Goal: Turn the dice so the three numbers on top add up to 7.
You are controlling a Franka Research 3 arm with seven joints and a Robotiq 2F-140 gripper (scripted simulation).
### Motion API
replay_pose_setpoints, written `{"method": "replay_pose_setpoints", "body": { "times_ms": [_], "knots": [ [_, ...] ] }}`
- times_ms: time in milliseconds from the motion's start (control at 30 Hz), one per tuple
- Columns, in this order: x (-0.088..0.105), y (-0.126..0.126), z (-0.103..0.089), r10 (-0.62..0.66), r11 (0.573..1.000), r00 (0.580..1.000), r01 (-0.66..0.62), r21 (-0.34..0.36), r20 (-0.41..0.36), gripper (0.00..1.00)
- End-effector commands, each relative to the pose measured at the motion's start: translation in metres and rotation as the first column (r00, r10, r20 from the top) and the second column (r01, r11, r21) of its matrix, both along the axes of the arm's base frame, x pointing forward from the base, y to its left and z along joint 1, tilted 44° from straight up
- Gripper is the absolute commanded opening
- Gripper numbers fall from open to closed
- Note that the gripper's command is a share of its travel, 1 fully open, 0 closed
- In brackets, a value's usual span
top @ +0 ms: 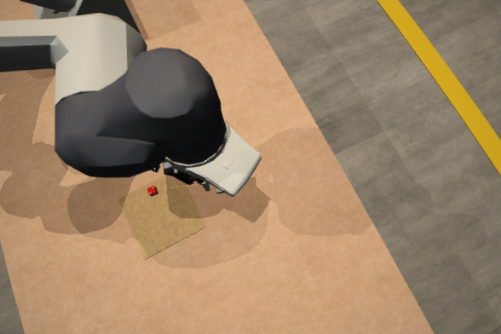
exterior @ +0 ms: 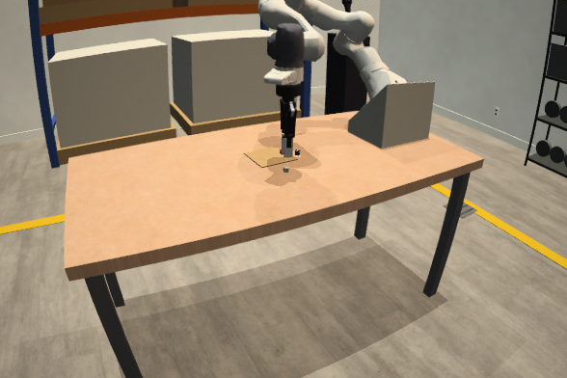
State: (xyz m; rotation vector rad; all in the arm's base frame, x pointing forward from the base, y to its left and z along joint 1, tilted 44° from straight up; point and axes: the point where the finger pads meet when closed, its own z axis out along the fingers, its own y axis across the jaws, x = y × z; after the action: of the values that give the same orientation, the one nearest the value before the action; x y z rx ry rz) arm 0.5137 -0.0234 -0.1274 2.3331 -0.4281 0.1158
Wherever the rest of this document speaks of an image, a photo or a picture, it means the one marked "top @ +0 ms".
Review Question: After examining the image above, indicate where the red die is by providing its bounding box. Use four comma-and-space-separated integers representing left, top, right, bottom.
147, 186, 158, 196

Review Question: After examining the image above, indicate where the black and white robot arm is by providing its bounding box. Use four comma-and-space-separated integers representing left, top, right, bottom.
0, 13, 262, 197

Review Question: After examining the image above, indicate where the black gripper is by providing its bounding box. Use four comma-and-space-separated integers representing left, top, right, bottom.
163, 159, 210, 192

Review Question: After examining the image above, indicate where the tan flat mat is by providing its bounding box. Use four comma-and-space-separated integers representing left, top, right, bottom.
118, 175, 206, 260

